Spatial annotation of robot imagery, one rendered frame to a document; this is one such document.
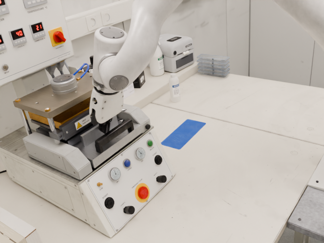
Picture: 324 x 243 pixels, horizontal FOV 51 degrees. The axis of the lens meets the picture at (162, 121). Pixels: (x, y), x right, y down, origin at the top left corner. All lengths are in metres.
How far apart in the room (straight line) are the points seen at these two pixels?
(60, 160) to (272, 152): 0.76
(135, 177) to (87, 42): 0.93
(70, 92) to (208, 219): 0.57
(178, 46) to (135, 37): 1.17
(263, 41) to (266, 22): 0.18
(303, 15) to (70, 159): 0.70
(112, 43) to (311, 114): 1.03
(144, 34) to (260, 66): 2.76
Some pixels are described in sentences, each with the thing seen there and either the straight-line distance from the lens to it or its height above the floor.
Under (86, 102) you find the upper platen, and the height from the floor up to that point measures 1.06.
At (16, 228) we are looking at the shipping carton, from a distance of 1.07.
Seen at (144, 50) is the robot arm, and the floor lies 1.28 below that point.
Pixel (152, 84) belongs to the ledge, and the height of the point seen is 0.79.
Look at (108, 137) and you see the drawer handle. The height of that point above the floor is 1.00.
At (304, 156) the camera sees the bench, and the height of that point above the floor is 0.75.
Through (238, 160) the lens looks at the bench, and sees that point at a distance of 1.28.
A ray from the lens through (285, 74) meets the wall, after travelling 3.43.
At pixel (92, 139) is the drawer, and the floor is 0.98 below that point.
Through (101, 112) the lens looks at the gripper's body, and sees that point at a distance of 0.95.
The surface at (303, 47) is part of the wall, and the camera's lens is 3.29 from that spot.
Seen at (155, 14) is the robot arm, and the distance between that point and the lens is 0.83.
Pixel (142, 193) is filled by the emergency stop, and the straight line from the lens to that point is 1.10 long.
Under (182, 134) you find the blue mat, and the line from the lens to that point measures 1.44.
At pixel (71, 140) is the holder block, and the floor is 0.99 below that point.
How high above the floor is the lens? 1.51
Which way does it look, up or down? 29 degrees down
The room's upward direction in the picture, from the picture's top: 7 degrees counter-clockwise
